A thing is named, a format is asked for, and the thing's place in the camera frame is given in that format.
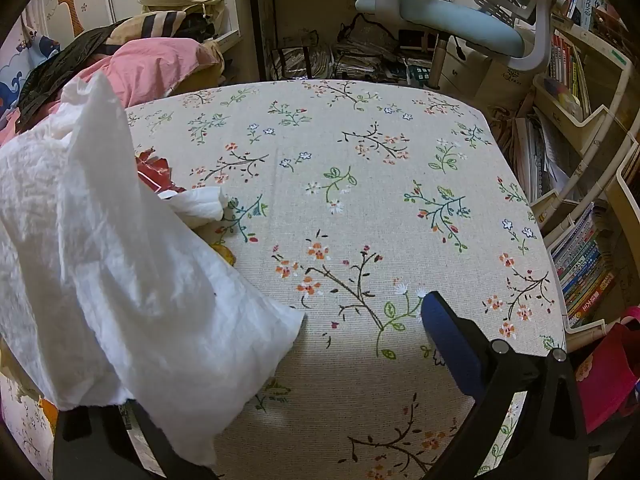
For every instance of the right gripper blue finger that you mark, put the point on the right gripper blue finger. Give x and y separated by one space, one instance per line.
458 341

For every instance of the red snack wrapper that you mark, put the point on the red snack wrapper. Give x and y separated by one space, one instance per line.
154 172

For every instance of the large white paper towel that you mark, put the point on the large white paper towel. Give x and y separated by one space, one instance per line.
107 296

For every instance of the white tissue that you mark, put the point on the white tissue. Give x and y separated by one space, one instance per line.
197 207

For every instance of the white rolling book cart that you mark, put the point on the white rolling book cart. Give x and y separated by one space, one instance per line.
606 137

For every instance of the red shopping bag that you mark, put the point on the red shopping bag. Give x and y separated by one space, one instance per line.
608 380

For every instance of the floral tablecloth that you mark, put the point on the floral tablecloth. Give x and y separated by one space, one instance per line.
350 202

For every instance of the blue grey desk chair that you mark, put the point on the blue grey desk chair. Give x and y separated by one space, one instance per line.
517 33

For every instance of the pink duvet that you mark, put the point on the pink duvet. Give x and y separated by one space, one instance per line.
141 71

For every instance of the striped beige cloth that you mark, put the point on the striped beige cloth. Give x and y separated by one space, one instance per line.
162 24

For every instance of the beige canvas bag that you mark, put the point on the beige canvas bag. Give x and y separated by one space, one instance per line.
214 11

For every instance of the black jacket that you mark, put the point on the black jacket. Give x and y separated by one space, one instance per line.
47 79

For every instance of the whale print blue pillow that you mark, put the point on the whale print blue pillow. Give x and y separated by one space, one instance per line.
23 50

